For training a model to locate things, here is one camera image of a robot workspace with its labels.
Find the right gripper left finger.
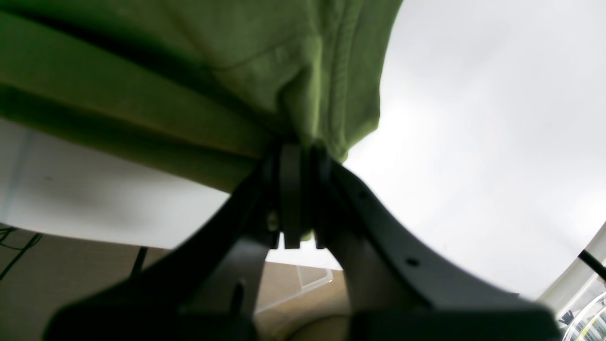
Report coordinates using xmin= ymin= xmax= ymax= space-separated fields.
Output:
xmin=44 ymin=144 xmax=306 ymax=341

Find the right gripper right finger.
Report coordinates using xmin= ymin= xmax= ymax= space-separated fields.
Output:
xmin=308 ymin=145 xmax=561 ymax=341

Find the olive green t-shirt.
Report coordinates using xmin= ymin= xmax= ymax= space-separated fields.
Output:
xmin=0 ymin=0 xmax=404 ymax=240

